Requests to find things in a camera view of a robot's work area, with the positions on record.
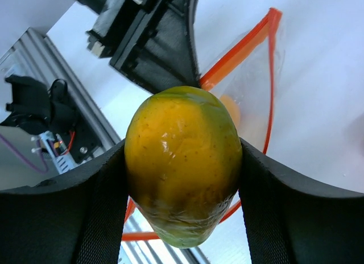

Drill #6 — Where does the aluminium mounting rail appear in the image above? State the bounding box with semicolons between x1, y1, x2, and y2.
1;28;121;163

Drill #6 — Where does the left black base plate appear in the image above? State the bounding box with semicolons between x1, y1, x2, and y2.
62;126;101;163

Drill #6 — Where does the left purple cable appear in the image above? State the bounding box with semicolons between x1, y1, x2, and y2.
0;133;51;174

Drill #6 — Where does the yellow orange with leaf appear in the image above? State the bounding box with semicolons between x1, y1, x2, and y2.
220;94;241;129

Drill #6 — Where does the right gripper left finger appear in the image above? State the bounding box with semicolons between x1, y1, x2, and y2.
1;142;128;263

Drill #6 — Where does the yellow-green mango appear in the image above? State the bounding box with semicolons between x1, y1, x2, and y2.
125;86;242;248

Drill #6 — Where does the clear orange-zip bag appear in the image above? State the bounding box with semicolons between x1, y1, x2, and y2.
123;8;283;241

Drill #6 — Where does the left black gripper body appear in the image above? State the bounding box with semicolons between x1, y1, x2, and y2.
76;0;198;68

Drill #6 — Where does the white slotted cable duct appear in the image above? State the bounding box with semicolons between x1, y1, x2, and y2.
39;131;77;174

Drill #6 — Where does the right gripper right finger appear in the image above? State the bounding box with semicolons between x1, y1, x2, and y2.
239;142;363;263

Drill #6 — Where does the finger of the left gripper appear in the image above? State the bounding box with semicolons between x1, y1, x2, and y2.
109;0;200;94

